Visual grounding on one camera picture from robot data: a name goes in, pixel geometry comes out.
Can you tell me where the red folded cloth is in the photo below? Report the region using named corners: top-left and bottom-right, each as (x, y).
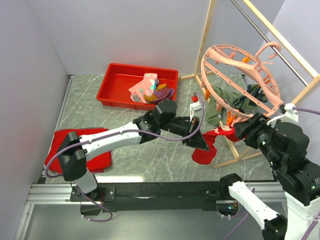
top-left (44, 127), bottom-right (113, 174)

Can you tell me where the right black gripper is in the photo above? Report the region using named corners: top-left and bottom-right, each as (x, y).
top-left (231, 108), bottom-right (282, 167)

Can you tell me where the olive green sock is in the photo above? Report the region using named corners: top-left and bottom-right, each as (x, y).
top-left (205, 86), bottom-right (245, 127)

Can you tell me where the wooden drying rack frame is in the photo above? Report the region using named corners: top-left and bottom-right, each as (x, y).
top-left (178, 0), bottom-right (320, 169)

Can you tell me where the pink patterned sock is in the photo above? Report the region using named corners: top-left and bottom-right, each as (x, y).
top-left (128, 73), bottom-right (158, 104)

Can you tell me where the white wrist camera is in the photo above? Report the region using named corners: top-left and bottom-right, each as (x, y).
top-left (189, 101), bottom-right (202, 121)
top-left (266, 103), bottom-right (299, 128)

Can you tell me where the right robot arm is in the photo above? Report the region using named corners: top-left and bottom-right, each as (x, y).
top-left (219, 113), bottom-right (320, 240)

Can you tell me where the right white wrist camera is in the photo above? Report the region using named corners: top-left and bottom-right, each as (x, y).
top-left (266, 103), bottom-right (299, 128)

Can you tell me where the red sock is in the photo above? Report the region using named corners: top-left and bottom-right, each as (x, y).
top-left (191, 125), bottom-right (240, 165)

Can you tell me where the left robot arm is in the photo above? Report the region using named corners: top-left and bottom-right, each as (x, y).
top-left (57, 99), bottom-right (210, 201)

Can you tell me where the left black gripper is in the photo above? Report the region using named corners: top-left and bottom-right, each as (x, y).
top-left (160, 116), bottom-right (210, 152)

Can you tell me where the dark navy green sock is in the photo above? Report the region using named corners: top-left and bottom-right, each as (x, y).
top-left (234, 84), bottom-right (268, 110)

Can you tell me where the red plastic bin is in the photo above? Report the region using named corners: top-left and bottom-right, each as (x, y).
top-left (96, 63), bottom-right (179, 111)

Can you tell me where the pink round sock hanger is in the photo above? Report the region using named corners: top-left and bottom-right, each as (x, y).
top-left (200, 42), bottom-right (283, 125)

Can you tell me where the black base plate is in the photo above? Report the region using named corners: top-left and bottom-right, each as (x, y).
top-left (69, 183), bottom-right (251, 217)

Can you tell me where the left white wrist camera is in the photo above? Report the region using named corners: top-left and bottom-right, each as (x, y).
top-left (189, 101), bottom-right (202, 121)

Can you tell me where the metal hanging rod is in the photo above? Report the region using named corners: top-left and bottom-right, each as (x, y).
top-left (230, 0), bottom-right (308, 87)

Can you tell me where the mustard yellow sock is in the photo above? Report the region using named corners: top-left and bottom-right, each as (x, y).
top-left (144, 83), bottom-right (167, 103)

